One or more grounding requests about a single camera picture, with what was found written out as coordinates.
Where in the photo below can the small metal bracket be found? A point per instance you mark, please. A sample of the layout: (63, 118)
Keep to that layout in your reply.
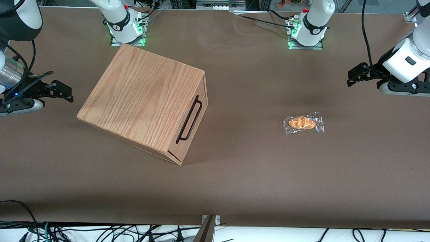
(217, 220)

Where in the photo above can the grey background equipment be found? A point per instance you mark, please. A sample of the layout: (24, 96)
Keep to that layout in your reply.
(220, 4)

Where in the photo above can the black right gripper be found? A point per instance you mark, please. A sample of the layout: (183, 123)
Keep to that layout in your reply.
(32, 88)

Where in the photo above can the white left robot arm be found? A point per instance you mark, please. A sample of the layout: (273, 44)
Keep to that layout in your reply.
(314, 20)

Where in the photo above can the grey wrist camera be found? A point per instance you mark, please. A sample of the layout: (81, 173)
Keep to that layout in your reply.
(23, 106)
(398, 89)

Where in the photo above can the wooden drawer cabinet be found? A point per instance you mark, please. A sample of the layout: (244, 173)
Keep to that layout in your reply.
(134, 94)

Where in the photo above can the small orange background object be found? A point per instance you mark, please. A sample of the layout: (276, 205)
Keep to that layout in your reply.
(281, 4)

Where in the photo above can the brown paper table cover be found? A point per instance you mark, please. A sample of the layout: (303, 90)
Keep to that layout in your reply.
(268, 185)

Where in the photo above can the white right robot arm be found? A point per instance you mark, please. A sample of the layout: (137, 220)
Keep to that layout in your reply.
(20, 16)

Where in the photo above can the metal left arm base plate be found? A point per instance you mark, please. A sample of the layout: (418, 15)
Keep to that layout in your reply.
(315, 47)

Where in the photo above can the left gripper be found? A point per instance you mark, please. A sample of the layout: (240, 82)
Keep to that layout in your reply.
(375, 72)

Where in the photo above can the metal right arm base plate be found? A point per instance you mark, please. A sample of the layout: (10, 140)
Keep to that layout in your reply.
(134, 43)

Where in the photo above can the aluminium profile post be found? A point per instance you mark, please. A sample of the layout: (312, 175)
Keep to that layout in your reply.
(411, 16)

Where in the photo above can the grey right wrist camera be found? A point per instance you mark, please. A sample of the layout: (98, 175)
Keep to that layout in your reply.
(23, 106)

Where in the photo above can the bread in clear plastic wrap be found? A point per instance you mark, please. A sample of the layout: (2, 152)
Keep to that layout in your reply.
(302, 122)

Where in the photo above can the wooden drawer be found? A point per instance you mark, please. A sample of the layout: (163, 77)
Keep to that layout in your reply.
(202, 85)

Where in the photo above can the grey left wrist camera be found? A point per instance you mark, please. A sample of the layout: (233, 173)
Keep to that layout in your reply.
(398, 89)

